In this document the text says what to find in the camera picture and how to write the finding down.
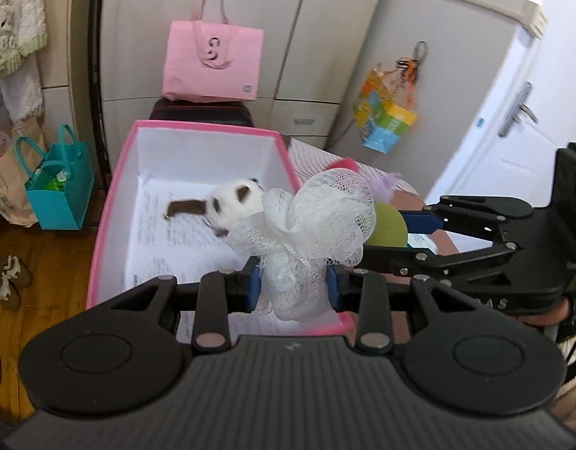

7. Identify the white door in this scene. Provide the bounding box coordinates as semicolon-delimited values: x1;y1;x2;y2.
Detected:
423;0;576;219

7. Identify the white fluffy garment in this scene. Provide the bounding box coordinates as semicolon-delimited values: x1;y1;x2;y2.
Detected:
0;54;45;122

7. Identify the pink tote bag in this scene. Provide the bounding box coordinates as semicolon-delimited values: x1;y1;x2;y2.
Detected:
162;0;264;103

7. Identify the person's right hand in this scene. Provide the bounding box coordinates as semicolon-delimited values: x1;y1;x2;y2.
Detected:
517;298;571;335

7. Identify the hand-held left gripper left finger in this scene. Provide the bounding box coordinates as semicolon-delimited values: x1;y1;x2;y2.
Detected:
110;256;262;355

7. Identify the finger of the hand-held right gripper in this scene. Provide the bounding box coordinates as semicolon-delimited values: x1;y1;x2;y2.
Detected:
360;241;523;283
400;194;535;241

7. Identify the striped bed sheet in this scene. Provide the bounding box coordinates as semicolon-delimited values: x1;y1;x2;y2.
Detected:
287;138;427;208

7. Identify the colourful hanging gift bag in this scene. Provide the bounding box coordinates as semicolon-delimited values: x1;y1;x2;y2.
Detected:
352;68;419;155

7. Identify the white mesh bath pouf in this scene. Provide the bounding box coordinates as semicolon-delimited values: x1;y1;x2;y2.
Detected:
226;169;377;322

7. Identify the grey wardrobe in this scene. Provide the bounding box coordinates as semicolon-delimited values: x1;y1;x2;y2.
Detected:
101;0;393;152

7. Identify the brown paper bag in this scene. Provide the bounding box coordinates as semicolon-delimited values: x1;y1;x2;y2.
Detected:
0;131;47;227

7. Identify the person's right forearm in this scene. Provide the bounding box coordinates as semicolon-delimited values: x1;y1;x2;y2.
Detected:
549;286;576;432

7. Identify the beige wall box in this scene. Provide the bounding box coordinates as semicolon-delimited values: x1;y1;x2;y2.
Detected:
522;0;549;39

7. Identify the purple plush toy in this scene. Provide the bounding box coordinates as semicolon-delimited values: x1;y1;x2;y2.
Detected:
369;171;404;202

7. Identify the teal gift bag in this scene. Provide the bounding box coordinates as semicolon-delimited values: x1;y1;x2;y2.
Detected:
13;124;95;231

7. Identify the red fluffy pompom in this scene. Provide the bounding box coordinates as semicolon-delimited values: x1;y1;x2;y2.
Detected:
327;156;360;173

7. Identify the printed paper sheet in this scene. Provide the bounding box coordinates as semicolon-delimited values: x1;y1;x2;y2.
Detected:
123;175;340;336

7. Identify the silver door handle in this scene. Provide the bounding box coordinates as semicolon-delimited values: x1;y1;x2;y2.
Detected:
498;81;540;138

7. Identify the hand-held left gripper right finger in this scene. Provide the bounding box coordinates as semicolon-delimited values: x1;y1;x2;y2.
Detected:
325;265;463;355

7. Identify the cream knitted garment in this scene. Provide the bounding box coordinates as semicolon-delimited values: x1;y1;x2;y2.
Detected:
0;0;48;81

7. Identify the pink storage box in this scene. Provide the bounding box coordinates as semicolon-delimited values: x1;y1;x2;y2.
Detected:
86;119;356;338

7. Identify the green soft ball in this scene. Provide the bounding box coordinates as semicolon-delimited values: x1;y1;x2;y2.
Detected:
365;202;409;249

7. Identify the black case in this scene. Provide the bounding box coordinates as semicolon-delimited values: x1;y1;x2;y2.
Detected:
149;97;255;127

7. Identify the black metal pole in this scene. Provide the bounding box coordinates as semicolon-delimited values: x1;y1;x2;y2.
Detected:
87;0;114;176

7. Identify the white brown panda plush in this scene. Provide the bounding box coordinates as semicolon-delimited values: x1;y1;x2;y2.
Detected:
163;177;265;237

